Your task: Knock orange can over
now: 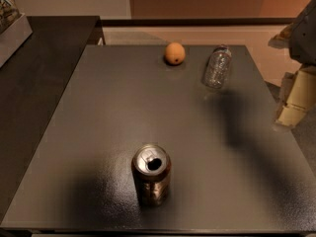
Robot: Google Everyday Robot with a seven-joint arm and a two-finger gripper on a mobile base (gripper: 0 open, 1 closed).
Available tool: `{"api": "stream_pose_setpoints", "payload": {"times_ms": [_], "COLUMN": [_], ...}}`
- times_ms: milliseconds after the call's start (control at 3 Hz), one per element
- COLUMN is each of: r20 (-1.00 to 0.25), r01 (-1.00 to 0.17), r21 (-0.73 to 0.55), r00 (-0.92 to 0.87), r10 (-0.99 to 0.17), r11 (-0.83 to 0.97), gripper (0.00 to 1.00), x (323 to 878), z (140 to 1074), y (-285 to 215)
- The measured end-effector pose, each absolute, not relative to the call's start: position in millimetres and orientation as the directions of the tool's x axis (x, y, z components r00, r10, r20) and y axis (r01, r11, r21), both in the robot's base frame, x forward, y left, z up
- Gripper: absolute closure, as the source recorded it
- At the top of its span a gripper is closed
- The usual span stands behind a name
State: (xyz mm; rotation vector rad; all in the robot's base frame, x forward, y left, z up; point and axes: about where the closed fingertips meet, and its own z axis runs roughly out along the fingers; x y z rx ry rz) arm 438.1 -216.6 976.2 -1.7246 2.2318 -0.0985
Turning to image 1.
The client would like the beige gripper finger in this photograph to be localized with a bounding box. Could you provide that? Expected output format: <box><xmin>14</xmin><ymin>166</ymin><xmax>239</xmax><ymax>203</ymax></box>
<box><xmin>275</xmin><ymin>65</ymin><xmax>316</xmax><ymax>128</ymax></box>

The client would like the orange soda can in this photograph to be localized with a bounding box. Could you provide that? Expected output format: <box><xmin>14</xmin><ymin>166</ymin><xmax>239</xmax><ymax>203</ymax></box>
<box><xmin>131</xmin><ymin>144</ymin><xmax>171</xmax><ymax>206</ymax></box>

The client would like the clear plastic bottle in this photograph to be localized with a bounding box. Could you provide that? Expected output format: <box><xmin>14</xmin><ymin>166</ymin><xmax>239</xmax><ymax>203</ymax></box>
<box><xmin>201</xmin><ymin>45</ymin><xmax>232</xmax><ymax>89</ymax></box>

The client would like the orange fruit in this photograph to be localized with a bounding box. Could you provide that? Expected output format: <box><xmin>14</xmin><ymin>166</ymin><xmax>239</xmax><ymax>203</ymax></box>
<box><xmin>164</xmin><ymin>42</ymin><xmax>186</xmax><ymax>65</ymax></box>

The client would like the black side table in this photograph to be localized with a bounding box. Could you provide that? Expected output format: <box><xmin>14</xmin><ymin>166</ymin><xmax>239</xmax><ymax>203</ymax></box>
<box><xmin>0</xmin><ymin>16</ymin><xmax>102</xmax><ymax>222</ymax></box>

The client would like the grey box on side table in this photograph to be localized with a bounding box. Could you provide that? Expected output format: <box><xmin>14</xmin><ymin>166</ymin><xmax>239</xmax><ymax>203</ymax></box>
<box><xmin>0</xmin><ymin>0</ymin><xmax>33</xmax><ymax>67</ymax></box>

